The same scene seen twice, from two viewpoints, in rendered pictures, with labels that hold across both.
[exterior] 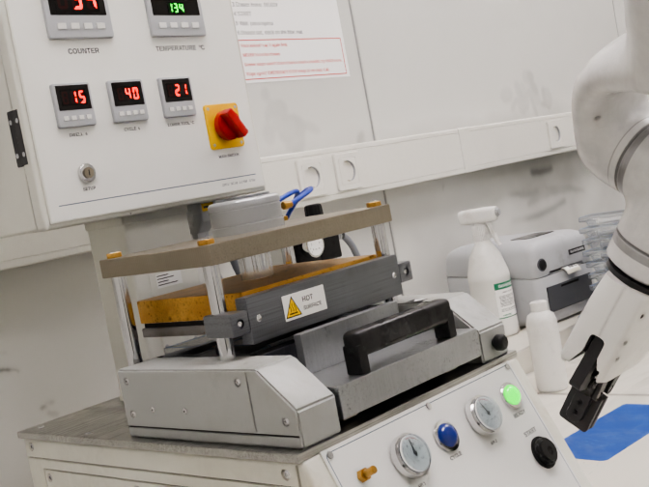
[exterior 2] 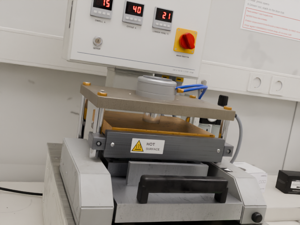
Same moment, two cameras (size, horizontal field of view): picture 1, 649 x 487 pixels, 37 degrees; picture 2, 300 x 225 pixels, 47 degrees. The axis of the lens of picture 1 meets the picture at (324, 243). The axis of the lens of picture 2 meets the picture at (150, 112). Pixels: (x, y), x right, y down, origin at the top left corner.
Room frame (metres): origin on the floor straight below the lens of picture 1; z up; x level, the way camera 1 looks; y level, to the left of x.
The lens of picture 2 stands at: (0.41, -0.22, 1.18)
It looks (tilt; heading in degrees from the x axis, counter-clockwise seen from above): 8 degrees down; 25
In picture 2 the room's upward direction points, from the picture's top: 9 degrees clockwise
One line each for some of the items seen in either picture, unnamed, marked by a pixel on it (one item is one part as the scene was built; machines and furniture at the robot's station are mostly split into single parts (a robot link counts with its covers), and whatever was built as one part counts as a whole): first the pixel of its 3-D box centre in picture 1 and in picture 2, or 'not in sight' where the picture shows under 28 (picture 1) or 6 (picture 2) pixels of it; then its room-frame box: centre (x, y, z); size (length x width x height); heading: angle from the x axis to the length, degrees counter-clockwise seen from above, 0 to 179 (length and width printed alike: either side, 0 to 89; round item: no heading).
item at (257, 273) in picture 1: (262, 269); (155, 118); (1.05, 0.07, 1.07); 0.22 x 0.17 x 0.10; 137
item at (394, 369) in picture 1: (303, 355); (152, 170); (1.01, 0.04, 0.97); 0.30 x 0.22 x 0.08; 47
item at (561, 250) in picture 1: (521, 277); not in sight; (1.97, -0.39, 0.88); 0.25 x 0.20 x 0.17; 41
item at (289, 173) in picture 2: not in sight; (292, 182); (1.74, -0.19, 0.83); 0.09 x 0.06 x 0.07; 129
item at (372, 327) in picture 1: (401, 334); (184, 189); (0.92, -0.06, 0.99); 0.15 x 0.02 x 0.04; 137
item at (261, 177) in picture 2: not in sight; (230, 177); (1.57, 0.00, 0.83); 0.23 x 0.12 x 0.07; 147
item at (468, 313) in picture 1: (405, 329); (220, 180); (1.09, -0.07, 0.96); 0.26 x 0.05 x 0.07; 47
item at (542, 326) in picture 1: (545, 345); not in sight; (1.54, -0.32, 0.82); 0.05 x 0.05 x 0.14
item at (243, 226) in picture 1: (247, 253); (156, 107); (1.08, 0.09, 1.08); 0.31 x 0.24 x 0.13; 137
